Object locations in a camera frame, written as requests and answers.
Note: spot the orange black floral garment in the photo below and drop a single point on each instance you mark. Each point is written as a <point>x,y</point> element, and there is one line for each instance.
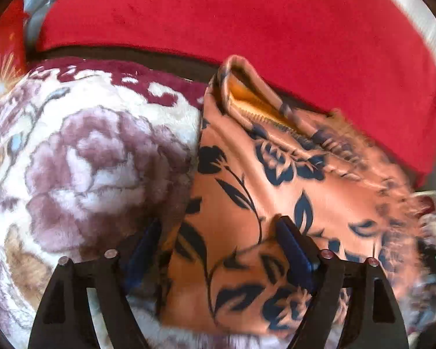
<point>260,159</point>

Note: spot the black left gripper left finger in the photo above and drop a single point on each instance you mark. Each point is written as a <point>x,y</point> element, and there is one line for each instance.
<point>63,318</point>

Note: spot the red blanket on sofa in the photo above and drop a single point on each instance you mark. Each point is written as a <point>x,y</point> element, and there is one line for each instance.
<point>363,57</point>

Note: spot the dark brown sofa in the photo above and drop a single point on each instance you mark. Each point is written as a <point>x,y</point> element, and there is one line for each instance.
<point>184,67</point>

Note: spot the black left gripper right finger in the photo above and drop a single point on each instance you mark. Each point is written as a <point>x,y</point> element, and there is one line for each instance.
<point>373,318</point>

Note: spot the red snack gift box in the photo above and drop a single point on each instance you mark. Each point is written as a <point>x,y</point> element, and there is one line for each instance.
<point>13,64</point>

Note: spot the floral plush blanket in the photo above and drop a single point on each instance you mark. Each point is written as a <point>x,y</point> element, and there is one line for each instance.
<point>88,151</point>

